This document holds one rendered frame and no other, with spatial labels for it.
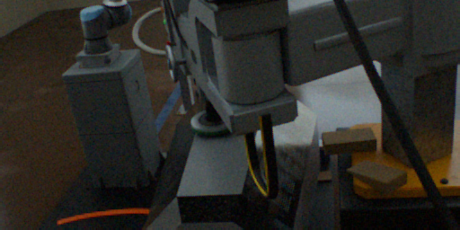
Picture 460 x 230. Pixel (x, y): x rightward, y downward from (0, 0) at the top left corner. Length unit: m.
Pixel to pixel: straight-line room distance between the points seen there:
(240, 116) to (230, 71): 0.12
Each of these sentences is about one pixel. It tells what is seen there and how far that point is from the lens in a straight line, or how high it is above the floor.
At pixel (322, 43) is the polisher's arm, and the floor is 1.35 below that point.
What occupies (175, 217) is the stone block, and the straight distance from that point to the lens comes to 1.79.
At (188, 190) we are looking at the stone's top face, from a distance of 1.82.
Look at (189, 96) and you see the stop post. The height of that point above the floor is 0.14.
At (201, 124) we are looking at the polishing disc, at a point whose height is 0.85.
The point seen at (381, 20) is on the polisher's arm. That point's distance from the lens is 1.55.
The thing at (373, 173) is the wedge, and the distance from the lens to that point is 1.79.
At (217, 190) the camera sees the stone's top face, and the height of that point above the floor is 0.80.
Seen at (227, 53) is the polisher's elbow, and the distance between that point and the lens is 1.33.
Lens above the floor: 1.80
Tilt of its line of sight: 24 degrees down
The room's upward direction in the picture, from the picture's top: 8 degrees counter-clockwise
